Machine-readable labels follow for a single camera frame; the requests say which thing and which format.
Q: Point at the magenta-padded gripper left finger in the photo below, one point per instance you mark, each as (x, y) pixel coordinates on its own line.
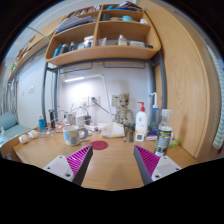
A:
(58, 165)

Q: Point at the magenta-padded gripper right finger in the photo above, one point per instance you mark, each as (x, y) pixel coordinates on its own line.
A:
(166, 165)

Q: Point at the clear bottle with dark label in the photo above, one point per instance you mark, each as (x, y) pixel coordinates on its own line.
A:
(163, 136)

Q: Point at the small green packet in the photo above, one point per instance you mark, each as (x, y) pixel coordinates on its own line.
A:
(174, 143)

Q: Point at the white mug with blue pattern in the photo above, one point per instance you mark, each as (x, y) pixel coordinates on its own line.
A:
(70, 136)

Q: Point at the small white desk thermometer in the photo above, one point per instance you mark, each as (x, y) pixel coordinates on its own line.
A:
(139, 137)

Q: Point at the blue tube with white cap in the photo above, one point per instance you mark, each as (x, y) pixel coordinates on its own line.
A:
(41, 124)

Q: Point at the flat round red coaster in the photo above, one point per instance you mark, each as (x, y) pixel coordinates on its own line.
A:
(99, 145)

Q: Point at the white pump bottle red top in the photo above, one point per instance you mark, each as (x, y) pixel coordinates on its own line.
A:
(141, 123)

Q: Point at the white charger block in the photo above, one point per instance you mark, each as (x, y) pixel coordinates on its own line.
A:
(81, 120)

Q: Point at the clear blue spray bottle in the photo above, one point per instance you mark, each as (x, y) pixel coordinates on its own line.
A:
(154, 116)

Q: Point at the crumpled white bag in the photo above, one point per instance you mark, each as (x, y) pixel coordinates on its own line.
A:
(112, 130)

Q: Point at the striped hanging towel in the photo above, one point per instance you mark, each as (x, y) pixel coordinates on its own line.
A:
(218, 126)

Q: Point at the teal pillow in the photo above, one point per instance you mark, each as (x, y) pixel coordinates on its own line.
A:
(7, 120)

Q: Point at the wooden wardrobe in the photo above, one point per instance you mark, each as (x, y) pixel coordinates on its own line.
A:
(183, 83)

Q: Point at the white desk lamp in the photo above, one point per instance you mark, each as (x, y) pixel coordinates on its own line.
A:
(83, 78)

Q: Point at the wooden shelf unit with items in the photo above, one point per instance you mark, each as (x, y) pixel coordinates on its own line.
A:
(100, 51)

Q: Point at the white wall socket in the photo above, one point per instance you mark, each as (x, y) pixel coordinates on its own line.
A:
(84, 101)
(95, 100)

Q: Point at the grey metal bed frame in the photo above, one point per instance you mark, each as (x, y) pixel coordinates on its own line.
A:
(43, 93)

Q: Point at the white wall box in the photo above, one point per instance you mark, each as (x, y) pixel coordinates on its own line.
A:
(115, 100)

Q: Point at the wooden loft bed rail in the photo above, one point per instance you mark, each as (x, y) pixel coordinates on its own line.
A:
(30, 53)

